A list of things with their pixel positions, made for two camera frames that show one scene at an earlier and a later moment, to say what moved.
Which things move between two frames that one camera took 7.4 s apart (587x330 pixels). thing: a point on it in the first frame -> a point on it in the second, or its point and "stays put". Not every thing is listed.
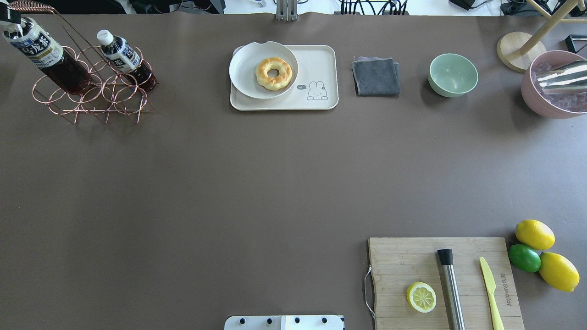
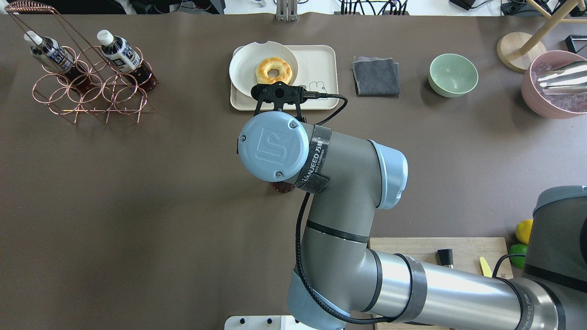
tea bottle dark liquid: [42, 51] -> [283, 187]
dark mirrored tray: [573, 43] stays put
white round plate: [244, 63] stays put
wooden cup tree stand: [517, 50] stays put
